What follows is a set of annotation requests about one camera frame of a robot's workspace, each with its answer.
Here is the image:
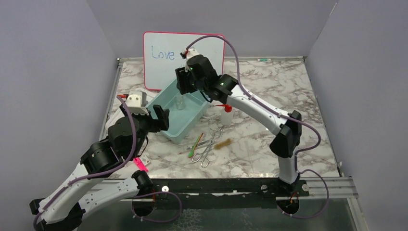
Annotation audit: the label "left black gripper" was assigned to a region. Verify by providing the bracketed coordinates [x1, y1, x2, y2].
[122, 103, 170, 159]

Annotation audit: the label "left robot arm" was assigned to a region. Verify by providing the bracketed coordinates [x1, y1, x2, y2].
[29, 103, 170, 231]

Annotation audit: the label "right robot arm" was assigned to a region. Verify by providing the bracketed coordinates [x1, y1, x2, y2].
[175, 54, 302, 196]

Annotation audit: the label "teal plastic bin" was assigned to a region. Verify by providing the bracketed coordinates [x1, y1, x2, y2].
[147, 80, 209, 144]

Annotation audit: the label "pink framed whiteboard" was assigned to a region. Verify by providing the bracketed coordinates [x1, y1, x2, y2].
[143, 31, 225, 91]

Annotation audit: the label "white bin lid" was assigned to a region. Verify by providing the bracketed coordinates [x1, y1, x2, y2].
[104, 92, 156, 129]

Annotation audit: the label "pink highlighter marker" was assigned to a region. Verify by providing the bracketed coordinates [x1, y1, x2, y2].
[133, 157, 150, 172]

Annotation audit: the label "red cap wash bottle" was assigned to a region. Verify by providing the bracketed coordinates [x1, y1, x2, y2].
[216, 104, 233, 126]

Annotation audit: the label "metal crucible tongs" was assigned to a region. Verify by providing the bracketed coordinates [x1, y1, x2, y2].
[191, 126, 225, 168]

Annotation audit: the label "brown test tube brush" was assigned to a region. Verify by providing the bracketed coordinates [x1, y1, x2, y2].
[214, 138, 232, 150]

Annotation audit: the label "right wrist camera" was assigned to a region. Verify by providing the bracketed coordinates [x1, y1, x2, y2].
[180, 47, 200, 62]

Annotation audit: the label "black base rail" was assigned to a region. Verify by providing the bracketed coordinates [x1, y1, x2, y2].
[132, 178, 309, 210]

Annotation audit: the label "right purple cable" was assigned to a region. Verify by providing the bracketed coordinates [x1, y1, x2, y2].
[181, 34, 331, 220]

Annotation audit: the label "purple cable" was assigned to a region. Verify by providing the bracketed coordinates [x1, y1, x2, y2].
[33, 95, 138, 231]
[181, 34, 331, 220]

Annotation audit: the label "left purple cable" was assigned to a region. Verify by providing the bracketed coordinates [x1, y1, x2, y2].
[33, 95, 138, 231]

